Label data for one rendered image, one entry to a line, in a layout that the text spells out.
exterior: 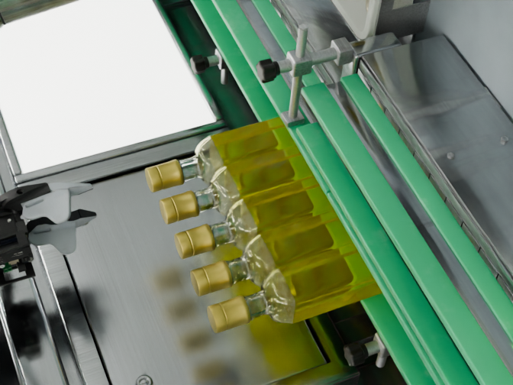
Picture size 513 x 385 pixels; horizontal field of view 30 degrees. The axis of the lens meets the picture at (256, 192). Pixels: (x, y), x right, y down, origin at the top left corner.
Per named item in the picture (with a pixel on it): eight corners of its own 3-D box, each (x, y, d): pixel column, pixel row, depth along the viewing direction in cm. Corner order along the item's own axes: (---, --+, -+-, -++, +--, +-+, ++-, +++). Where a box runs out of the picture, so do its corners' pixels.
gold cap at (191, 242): (205, 234, 125) (173, 244, 124) (205, 218, 122) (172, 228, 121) (215, 255, 123) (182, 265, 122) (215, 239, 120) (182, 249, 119)
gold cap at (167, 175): (175, 170, 132) (144, 179, 130) (175, 153, 129) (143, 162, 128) (184, 189, 130) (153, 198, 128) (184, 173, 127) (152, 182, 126)
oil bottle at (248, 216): (362, 184, 133) (219, 228, 127) (368, 157, 129) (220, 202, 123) (381, 214, 130) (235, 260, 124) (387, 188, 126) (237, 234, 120)
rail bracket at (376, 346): (425, 332, 128) (335, 364, 124) (435, 305, 123) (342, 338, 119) (440, 357, 126) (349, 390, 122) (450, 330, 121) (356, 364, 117)
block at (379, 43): (379, 78, 134) (334, 90, 132) (391, 27, 126) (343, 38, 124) (392, 95, 132) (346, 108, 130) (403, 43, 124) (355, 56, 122)
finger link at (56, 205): (103, 214, 121) (35, 244, 120) (89, 180, 124) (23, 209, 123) (96, 200, 118) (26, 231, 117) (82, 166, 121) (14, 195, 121)
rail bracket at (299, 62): (333, 100, 133) (250, 122, 130) (349, 6, 120) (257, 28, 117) (343, 114, 132) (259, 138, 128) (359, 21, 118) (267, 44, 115)
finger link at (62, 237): (103, 254, 127) (34, 266, 123) (90, 221, 130) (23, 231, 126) (106, 239, 125) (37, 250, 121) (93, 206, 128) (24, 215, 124)
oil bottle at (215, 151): (327, 127, 140) (188, 166, 134) (330, 99, 135) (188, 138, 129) (343, 154, 137) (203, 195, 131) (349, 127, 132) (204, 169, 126)
